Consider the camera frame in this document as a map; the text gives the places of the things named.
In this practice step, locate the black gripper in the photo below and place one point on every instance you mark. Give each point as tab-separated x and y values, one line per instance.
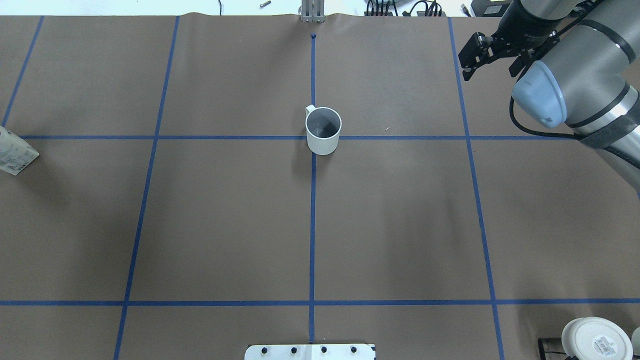
523	26

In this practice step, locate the white cup with handle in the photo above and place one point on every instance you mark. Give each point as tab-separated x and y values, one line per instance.
323	127

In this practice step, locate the blue white milk carton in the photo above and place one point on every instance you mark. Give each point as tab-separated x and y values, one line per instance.
15	153

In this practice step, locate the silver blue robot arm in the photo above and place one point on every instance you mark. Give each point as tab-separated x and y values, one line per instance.
569	82

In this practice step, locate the white mug upside down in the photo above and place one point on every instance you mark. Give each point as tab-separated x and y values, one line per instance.
596	338

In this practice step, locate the aluminium frame post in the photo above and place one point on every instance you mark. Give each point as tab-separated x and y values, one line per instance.
312	11

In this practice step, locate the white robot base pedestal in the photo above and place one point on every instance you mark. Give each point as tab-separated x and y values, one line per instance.
331	351

